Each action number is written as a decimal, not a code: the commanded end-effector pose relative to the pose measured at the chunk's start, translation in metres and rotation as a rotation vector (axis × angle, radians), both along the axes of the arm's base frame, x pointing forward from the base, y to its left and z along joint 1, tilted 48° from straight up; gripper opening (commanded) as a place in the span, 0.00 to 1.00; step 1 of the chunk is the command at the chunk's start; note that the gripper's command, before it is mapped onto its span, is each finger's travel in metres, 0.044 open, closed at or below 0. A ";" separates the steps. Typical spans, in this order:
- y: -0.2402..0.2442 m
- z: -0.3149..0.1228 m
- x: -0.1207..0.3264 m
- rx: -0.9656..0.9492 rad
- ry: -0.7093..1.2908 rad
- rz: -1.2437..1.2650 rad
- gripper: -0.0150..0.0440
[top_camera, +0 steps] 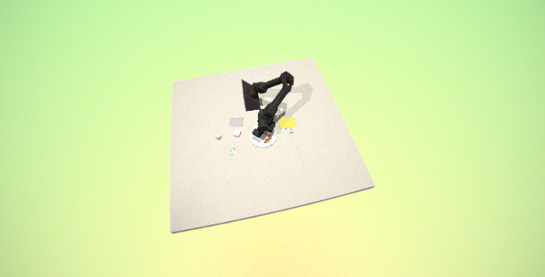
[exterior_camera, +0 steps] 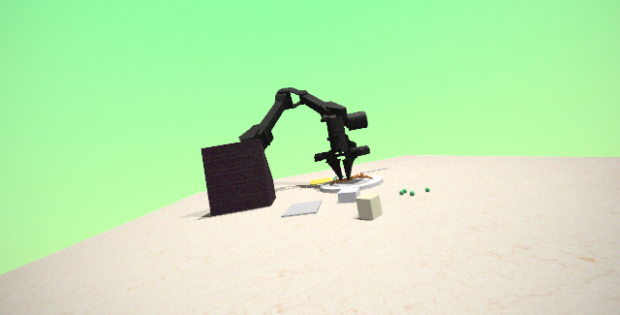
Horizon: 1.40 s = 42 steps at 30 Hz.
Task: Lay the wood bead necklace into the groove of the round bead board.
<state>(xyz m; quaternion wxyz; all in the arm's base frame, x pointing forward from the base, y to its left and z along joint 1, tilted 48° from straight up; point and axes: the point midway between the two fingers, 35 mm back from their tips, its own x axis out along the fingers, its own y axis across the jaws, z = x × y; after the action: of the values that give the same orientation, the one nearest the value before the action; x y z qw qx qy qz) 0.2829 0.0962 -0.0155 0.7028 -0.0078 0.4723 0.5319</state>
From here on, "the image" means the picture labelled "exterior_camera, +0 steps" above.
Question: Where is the beige cube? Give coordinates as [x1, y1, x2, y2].
[356, 194, 383, 220]

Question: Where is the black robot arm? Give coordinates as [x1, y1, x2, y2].
[238, 87, 368, 150]

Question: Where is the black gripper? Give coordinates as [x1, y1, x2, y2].
[314, 132, 371, 180]

